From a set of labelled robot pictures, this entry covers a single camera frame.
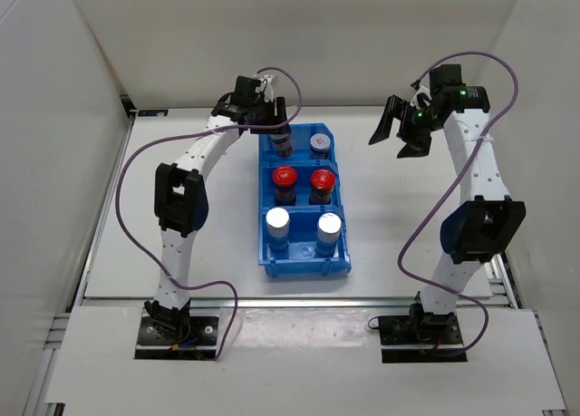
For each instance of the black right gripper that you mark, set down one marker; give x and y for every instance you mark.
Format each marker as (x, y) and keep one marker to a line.
(398, 109)

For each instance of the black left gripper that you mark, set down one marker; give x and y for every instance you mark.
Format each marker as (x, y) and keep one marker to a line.
(270, 105)

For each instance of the white lid dark jar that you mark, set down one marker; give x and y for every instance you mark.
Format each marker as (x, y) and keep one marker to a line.
(282, 145)
(320, 145)

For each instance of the red lid sauce jar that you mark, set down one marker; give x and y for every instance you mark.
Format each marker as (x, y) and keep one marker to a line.
(284, 179)
(322, 183)

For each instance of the silver lid peppercorn jar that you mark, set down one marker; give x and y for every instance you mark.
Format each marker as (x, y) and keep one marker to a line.
(329, 228)
(277, 228)

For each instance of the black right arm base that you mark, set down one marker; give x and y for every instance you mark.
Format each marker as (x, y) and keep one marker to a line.
(419, 337)

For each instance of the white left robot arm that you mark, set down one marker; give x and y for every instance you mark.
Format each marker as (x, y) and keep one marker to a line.
(181, 200)

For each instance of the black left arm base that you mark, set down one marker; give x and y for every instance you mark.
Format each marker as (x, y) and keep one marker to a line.
(198, 342)

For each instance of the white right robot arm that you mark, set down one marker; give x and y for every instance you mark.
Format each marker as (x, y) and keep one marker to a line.
(486, 218)

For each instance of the blue far storage bin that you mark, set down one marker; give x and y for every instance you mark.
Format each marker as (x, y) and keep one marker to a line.
(301, 135)

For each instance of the blue storage bin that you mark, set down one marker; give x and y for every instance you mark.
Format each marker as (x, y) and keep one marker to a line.
(301, 135)
(300, 256)
(266, 187)

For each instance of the blue middle storage bin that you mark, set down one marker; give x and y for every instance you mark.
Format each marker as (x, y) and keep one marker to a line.
(266, 187)

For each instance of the blue near storage bin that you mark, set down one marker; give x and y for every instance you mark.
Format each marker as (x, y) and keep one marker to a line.
(300, 256)

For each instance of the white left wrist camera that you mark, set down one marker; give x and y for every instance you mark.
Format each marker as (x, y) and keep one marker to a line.
(266, 87)

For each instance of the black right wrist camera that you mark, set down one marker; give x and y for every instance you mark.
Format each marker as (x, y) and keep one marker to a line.
(446, 79)

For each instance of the aluminium table edge rail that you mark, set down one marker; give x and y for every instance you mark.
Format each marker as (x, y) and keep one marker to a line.
(214, 303)

